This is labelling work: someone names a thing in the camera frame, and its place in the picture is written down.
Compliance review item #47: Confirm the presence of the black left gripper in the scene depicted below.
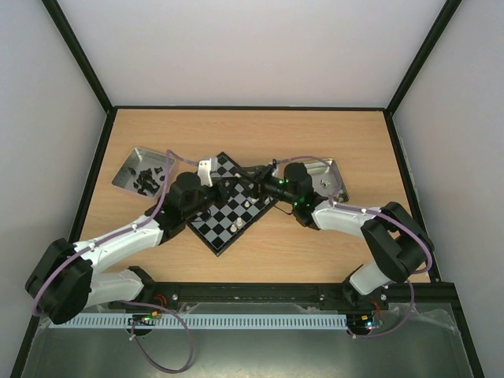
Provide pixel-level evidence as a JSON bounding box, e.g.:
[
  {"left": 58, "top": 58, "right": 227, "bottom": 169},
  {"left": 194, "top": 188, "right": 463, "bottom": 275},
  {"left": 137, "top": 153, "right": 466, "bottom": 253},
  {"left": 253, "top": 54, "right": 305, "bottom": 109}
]
[{"left": 183, "top": 176, "right": 236, "bottom": 219}]

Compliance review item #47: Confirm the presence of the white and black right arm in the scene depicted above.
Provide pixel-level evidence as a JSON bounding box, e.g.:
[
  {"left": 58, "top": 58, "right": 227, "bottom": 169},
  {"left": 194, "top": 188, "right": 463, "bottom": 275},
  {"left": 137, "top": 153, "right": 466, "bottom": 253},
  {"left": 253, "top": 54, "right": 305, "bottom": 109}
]
[{"left": 250, "top": 162, "right": 434, "bottom": 309}]

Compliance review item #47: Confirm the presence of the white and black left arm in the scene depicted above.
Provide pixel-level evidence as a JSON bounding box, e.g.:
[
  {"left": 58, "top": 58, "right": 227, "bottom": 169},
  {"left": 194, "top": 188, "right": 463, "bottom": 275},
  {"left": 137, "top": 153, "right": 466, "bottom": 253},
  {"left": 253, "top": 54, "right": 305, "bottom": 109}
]
[{"left": 25, "top": 172, "right": 238, "bottom": 324}]

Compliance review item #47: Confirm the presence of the pile of black chess pieces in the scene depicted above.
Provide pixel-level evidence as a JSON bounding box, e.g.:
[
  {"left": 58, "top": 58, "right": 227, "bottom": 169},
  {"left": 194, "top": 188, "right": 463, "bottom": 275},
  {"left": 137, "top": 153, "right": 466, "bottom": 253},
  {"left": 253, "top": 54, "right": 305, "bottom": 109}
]
[{"left": 128, "top": 167, "right": 165, "bottom": 196}]

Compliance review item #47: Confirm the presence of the black and white chessboard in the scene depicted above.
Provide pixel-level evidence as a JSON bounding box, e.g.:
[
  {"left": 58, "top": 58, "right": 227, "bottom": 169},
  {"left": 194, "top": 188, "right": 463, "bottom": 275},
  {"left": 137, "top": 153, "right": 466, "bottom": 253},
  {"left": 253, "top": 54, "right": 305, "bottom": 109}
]
[{"left": 187, "top": 151, "right": 279, "bottom": 258}]

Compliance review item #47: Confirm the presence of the gold-rimmed metal tin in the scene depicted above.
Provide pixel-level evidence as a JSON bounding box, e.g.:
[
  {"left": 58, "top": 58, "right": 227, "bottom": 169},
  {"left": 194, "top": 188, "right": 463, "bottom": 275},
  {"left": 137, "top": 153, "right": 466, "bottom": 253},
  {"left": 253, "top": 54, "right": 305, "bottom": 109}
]
[{"left": 304, "top": 158, "right": 350, "bottom": 203}]

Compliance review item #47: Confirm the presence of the silver metal tin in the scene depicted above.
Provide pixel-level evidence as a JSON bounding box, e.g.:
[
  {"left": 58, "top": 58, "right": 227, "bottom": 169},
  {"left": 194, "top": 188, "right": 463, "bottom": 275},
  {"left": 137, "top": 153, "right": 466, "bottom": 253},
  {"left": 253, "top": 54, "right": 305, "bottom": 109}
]
[{"left": 111, "top": 147, "right": 176, "bottom": 198}]

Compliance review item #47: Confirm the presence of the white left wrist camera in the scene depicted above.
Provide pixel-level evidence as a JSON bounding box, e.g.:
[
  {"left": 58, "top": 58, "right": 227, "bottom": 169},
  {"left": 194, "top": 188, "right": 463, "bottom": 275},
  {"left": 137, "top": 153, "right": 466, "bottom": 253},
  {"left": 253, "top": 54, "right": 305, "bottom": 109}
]
[{"left": 197, "top": 156, "right": 218, "bottom": 187}]

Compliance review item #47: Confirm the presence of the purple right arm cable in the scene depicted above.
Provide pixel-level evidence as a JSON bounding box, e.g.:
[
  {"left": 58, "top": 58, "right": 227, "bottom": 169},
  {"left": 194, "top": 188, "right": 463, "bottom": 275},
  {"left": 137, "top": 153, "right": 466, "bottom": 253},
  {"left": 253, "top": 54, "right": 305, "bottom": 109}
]
[{"left": 271, "top": 155, "right": 434, "bottom": 342}]

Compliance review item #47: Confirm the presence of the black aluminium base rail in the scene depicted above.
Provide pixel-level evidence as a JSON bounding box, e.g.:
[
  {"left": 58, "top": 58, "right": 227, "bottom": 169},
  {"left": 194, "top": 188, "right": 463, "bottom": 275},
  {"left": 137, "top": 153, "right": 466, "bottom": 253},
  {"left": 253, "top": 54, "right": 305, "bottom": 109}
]
[{"left": 39, "top": 280, "right": 458, "bottom": 312}]

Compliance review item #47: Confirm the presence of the black enclosure frame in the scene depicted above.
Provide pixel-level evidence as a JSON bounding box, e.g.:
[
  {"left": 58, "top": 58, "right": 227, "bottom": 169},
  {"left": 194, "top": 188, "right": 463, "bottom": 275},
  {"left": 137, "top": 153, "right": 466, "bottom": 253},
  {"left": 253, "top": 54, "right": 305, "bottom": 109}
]
[{"left": 7, "top": 0, "right": 487, "bottom": 378}]

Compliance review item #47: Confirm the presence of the light blue slotted cable duct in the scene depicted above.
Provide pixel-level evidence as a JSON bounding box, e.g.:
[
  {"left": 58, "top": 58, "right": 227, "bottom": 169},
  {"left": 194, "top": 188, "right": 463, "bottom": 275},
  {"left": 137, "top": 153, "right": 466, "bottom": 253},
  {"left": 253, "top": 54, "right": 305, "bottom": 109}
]
[{"left": 50, "top": 313, "right": 347, "bottom": 330}]

